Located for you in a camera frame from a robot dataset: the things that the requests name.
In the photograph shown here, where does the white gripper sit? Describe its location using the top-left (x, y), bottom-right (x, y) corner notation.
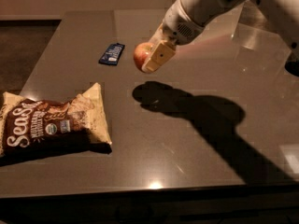
top-left (141, 0), bottom-right (204, 74)

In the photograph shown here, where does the red apple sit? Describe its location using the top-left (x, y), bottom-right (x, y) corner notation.
top-left (134, 42), bottom-right (154, 74)

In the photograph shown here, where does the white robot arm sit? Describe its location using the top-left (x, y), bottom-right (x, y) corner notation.
top-left (141, 0), bottom-right (299, 73)

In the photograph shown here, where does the brown chip bag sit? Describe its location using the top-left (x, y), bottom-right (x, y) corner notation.
top-left (0, 83), bottom-right (112, 165)

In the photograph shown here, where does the blue snack bar wrapper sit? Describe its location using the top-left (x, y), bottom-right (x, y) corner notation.
top-left (98, 43), bottom-right (125, 65)

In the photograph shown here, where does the metal container box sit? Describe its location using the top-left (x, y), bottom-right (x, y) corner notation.
top-left (232, 0), bottom-right (275, 49)

